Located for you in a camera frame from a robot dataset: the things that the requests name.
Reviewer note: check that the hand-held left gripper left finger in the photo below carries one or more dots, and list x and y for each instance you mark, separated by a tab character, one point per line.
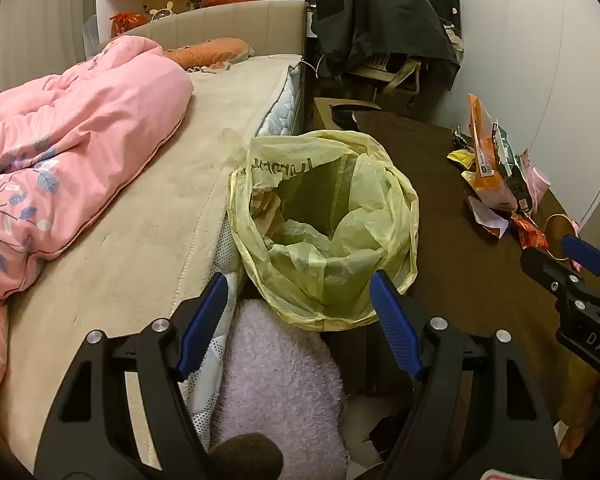
205	320

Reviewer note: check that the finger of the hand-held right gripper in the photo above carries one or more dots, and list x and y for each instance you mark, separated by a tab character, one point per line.
582	255
542	266

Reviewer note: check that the beige upholstered headboard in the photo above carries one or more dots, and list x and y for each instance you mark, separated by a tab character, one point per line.
230	22

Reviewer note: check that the orange pillow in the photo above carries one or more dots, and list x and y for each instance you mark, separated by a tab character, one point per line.
205	52

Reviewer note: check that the pink floral quilt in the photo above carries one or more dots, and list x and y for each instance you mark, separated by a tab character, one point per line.
80	135

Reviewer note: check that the black garment with pink dots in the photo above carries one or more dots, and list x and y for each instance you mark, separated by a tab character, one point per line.
447	0

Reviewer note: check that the black round pan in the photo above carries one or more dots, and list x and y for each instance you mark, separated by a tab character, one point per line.
345	115

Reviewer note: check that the pink cup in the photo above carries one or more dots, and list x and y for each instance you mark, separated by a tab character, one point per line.
541	180

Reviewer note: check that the cardboard box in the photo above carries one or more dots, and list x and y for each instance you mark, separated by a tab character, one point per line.
322	115

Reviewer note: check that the beige chair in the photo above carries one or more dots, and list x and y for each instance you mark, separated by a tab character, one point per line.
400	72

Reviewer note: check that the orange plastic packet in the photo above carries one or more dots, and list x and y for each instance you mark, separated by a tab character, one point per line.
485	160

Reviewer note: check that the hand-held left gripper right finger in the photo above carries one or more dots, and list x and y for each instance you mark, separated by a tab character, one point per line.
395	330

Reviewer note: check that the bed with beige sheet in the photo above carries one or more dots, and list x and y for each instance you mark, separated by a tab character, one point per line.
155	235

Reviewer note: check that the yellow plastic trash bag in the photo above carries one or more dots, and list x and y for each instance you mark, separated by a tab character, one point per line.
330	260

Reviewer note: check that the black jacket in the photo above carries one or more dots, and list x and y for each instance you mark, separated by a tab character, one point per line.
380	20

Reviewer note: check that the yellow wrapper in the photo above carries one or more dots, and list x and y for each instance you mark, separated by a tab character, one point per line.
461	157

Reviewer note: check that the small orange plastic bag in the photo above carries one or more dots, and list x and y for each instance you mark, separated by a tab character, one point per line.
127	22

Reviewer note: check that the dark green packet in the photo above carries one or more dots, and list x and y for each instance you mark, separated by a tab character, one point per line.
517	180

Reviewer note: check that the beige curtain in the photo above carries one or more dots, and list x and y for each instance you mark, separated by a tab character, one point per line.
45	20

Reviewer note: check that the red wrapper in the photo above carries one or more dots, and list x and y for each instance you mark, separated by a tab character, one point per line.
527	232

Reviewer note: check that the lilac fluffy towel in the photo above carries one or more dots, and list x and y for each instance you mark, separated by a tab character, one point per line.
280	370

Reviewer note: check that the white quilted mattress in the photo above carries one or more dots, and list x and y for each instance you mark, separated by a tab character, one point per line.
280	110

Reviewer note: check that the dark brown fuzzy cloth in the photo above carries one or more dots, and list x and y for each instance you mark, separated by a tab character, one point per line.
245	457

